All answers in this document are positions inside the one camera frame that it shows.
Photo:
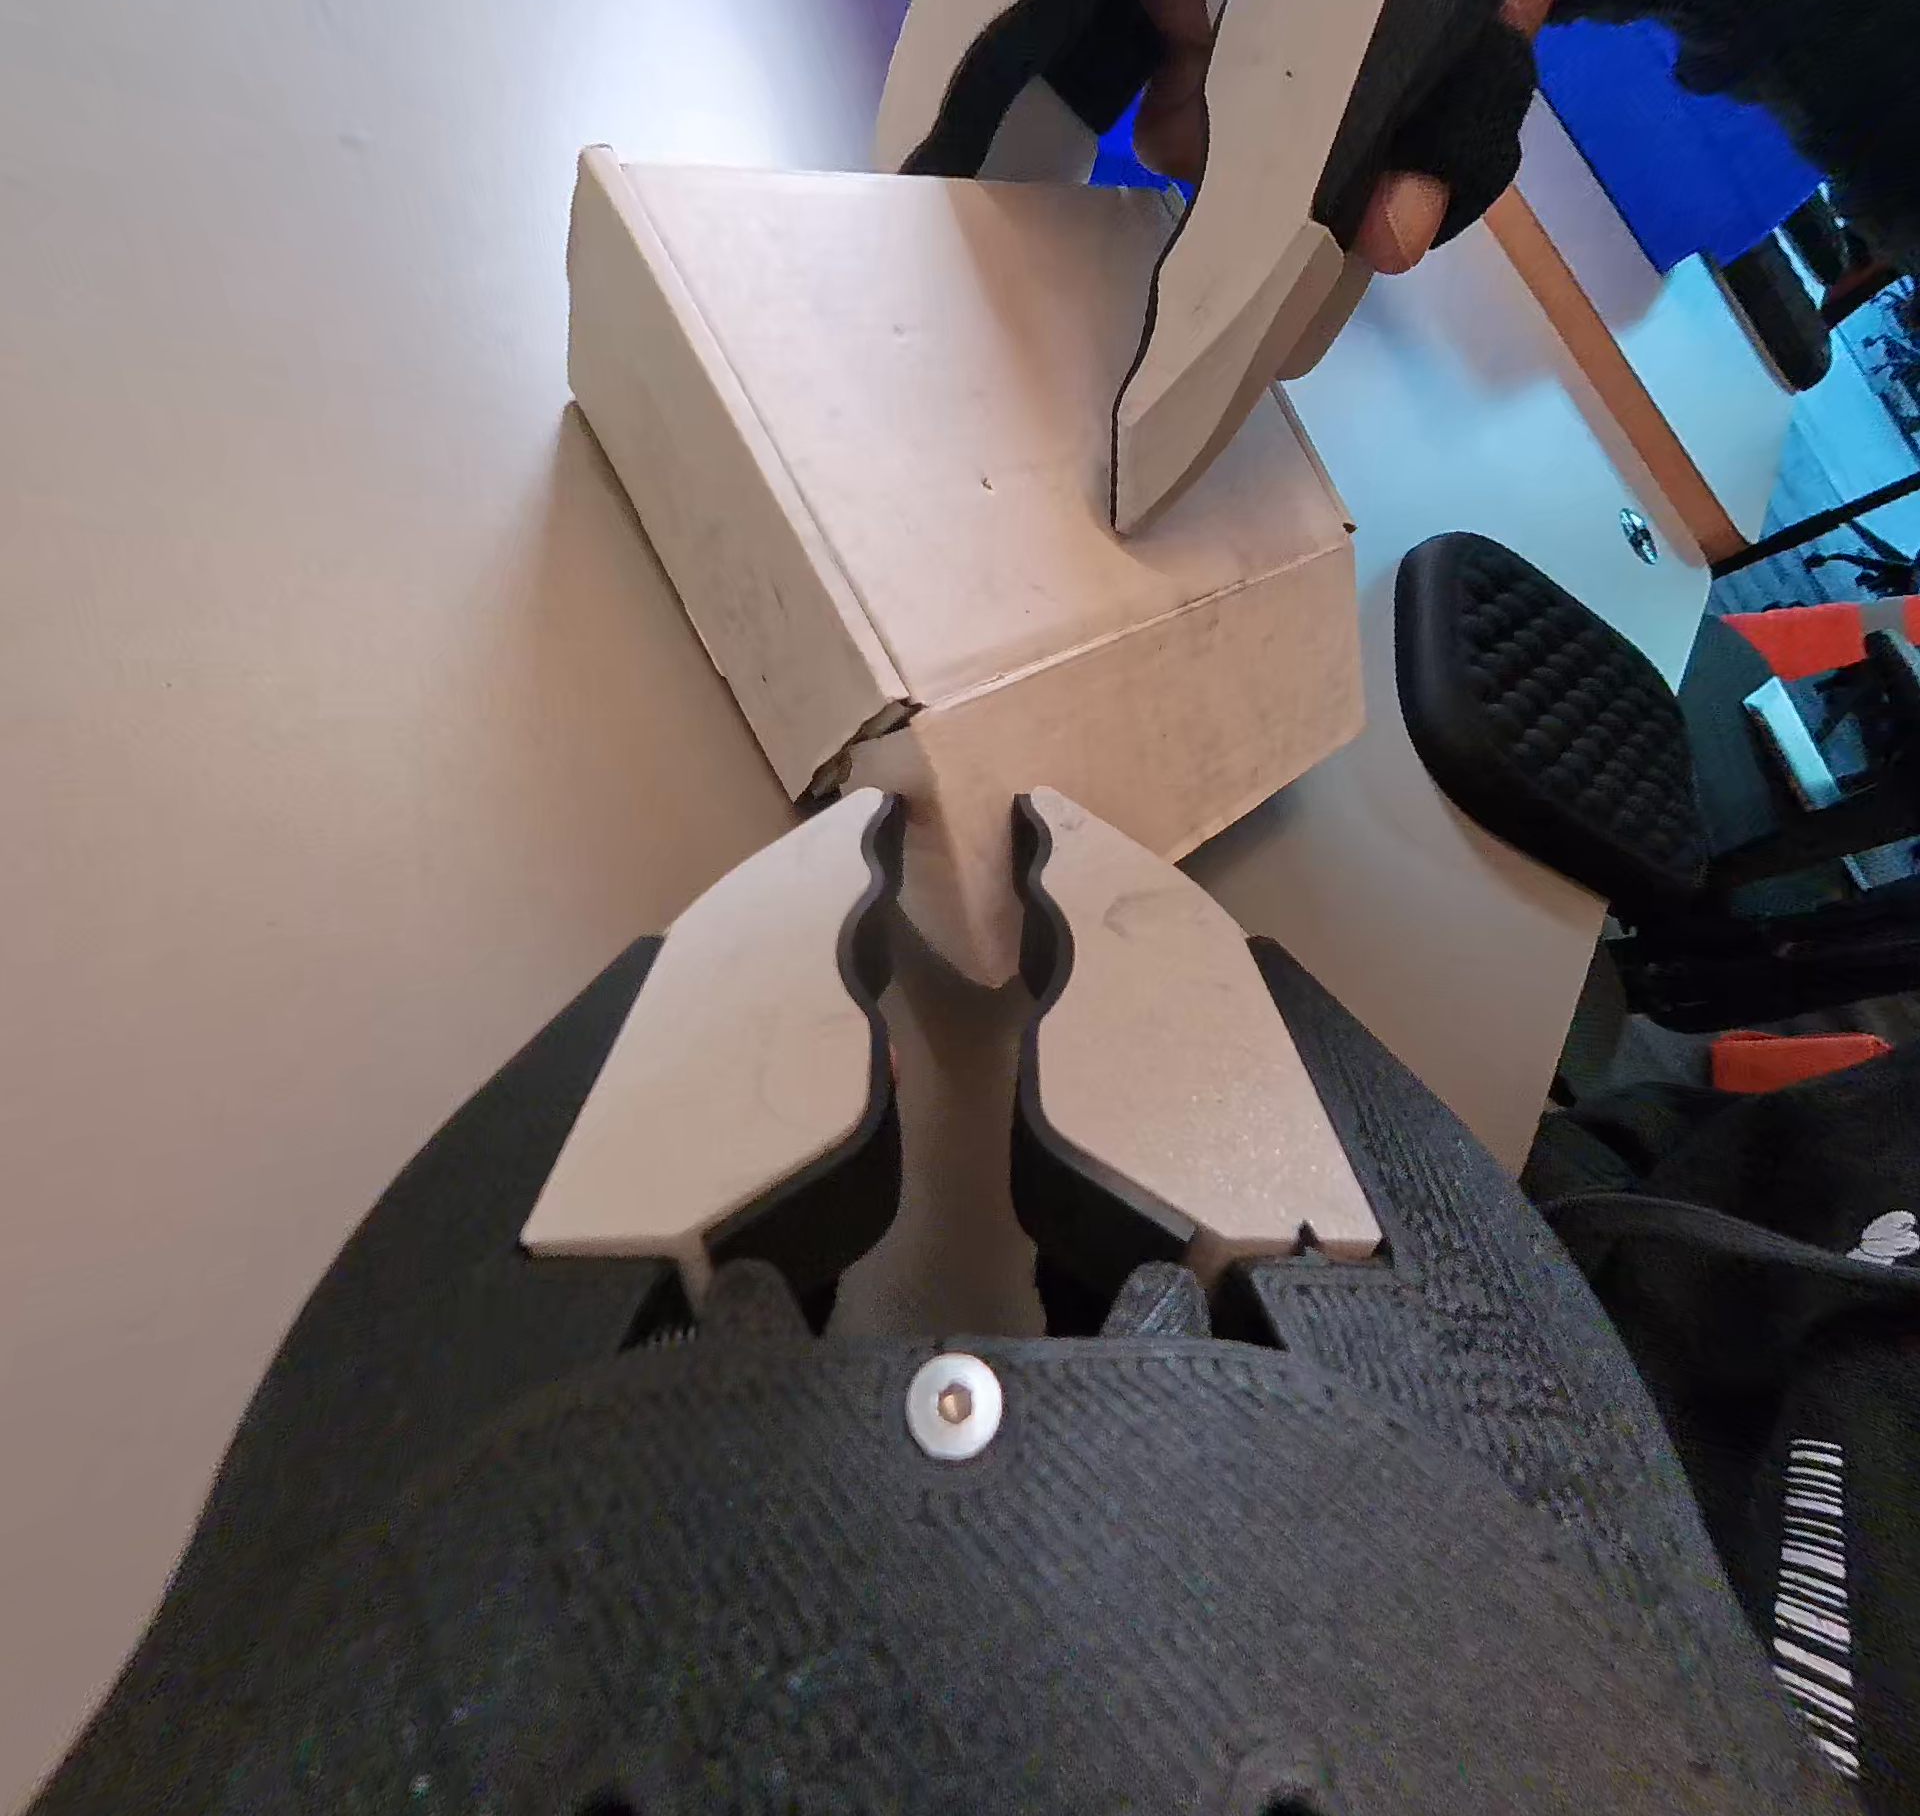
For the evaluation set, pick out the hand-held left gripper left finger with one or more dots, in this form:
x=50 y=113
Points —
x=720 y=1065

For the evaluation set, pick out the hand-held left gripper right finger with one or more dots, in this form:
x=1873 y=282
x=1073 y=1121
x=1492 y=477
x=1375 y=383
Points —
x=1185 y=1065

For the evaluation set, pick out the metal desk grommet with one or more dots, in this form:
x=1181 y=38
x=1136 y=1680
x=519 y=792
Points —
x=1639 y=535

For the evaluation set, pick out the black textured armrest pad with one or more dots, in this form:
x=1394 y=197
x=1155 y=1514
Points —
x=1560 y=721

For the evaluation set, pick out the person's right forearm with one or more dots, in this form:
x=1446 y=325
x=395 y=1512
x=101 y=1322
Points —
x=1770 y=15

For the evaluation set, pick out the person's dark clothing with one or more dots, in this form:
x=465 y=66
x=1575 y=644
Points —
x=1726 y=1245

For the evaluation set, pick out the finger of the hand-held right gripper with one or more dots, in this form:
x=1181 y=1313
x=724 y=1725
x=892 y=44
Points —
x=960 y=15
x=1244 y=240

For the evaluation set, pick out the white cardboard mailer box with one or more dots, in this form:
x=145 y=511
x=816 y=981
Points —
x=899 y=467

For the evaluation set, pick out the desk with wooden edge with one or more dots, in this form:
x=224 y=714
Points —
x=1726 y=361

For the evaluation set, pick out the black office chair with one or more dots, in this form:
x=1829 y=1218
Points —
x=1770 y=931

